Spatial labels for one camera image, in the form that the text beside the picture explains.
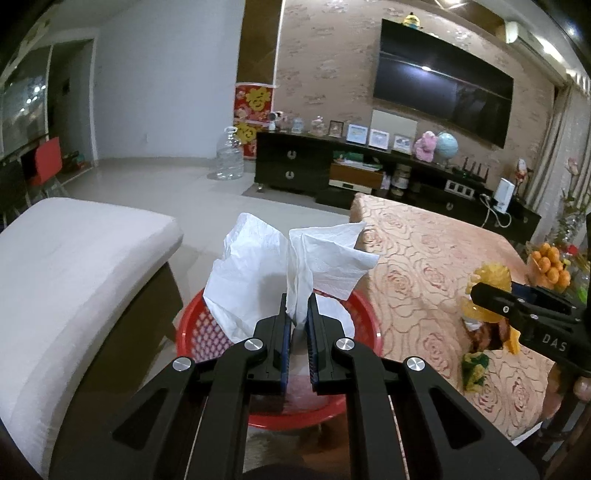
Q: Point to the white cushioned wooden bench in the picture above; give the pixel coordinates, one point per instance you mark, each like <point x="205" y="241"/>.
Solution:
<point x="69" y="258"/>

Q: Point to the glass sliding door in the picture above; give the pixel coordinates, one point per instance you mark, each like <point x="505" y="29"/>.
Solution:
<point x="23" y="97"/>

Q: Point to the white power strip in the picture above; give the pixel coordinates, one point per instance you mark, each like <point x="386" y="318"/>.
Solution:
<point x="459" y="188"/>

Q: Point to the black flat television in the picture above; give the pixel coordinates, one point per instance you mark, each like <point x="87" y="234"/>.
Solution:
<point x="443" y="83"/>

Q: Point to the small blue ornament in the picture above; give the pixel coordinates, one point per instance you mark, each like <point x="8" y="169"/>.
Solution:
<point x="298" y="125"/>

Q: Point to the pile of oranges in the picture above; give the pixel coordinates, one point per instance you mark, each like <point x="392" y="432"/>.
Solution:
<point x="547" y="263"/>

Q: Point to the person's right hand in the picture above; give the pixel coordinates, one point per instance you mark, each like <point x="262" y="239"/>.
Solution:
<point x="583" y="386"/>

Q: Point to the green snack wrapper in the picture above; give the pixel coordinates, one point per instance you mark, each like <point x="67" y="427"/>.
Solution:
<point x="475" y="371"/>

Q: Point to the stacked round jars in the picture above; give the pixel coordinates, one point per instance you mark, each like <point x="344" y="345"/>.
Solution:
<point x="401" y="176"/>

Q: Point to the brown wooden drawer box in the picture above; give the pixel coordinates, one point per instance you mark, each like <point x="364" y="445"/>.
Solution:
<point x="355" y="177"/>

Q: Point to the white upright box device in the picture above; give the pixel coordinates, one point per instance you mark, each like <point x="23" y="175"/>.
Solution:
<point x="504" y="196"/>

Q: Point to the green papers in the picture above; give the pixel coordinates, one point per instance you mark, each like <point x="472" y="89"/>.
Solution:
<point x="358" y="161"/>

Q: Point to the red plastic mesh basket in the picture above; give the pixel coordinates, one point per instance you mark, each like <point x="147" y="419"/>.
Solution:
<point x="194" y="323"/>

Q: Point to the glass dome ornament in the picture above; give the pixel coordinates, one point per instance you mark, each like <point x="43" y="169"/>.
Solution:
<point x="317" y="125"/>

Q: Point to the rose patterned tablecloth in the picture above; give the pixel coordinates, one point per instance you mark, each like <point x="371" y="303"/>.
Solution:
<point x="429" y="277"/>

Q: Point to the black chair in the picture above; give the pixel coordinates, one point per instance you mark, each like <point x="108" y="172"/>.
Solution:
<point x="14" y="184"/>

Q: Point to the red chair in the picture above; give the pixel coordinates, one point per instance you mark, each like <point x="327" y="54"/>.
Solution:
<point x="48" y="159"/>

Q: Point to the light blue globe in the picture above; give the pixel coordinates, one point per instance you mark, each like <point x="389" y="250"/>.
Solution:
<point x="446" y="145"/>

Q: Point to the yellow snack wrapper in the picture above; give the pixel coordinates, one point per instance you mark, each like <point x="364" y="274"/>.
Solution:
<point x="489" y="277"/>

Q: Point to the glass bowl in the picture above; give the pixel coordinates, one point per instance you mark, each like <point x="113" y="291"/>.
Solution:
<point x="535" y="277"/>

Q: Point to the red festive wall poster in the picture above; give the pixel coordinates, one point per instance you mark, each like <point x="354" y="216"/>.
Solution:
<point x="253" y="120"/>

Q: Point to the black router with antennas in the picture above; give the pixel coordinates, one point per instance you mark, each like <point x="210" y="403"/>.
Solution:
<point x="471" y="173"/>

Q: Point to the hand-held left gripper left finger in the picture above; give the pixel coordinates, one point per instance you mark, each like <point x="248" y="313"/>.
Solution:
<point x="284" y="350"/>

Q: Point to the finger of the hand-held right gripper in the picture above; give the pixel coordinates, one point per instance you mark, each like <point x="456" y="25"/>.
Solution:
<point x="503" y="302"/>
<point x="531" y="290"/>

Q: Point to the white paper tissue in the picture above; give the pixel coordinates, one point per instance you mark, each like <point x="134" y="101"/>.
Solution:
<point x="258" y="267"/>

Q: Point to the pink plush toy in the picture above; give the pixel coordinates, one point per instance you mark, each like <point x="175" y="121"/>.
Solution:
<point x="425" y="146"/>

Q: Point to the dark television cabinet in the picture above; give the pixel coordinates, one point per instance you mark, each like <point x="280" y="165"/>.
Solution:
<point x="286" y="161"/>

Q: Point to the brown orange snack packet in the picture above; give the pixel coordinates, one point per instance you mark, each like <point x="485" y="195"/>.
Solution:
<point x="491" y="337"/>

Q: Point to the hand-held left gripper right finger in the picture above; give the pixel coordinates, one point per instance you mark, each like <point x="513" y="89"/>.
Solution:
<point x="313" y="346"/>

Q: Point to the white rectangular wall board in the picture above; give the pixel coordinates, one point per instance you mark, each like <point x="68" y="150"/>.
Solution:
<point x="395" y="117"/>

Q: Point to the yellow toy figure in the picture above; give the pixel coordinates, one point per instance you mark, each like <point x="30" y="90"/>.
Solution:
<point x="412" y="21"/>

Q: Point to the large clear water bottle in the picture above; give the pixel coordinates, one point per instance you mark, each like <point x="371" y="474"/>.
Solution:
<point x="229" y="154"/>

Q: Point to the red white doll figure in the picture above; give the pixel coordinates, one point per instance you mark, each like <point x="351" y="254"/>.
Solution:
<point x="522" y="170"/>

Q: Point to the small dark picture frame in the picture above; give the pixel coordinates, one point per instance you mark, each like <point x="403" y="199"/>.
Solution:
<point x="336" y="128"/>

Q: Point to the artificial flowers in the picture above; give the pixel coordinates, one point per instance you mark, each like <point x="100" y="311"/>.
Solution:
<point x="572" y="207"/>

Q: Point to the beige curtain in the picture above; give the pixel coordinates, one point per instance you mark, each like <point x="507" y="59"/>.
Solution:
<point x="549" y="152"/>

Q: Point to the white picture frame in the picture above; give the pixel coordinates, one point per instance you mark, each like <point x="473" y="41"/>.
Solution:
<point x="357" y="134"/>
<point x="402" y="143"/>
<point x="379" y="138"/>

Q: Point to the white toy robot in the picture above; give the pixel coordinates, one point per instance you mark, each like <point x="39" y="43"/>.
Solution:
<point x="277" y="121"/>

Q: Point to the colourful toy boxes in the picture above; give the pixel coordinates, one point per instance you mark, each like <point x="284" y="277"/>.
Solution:
<point x="74" y="161"/>

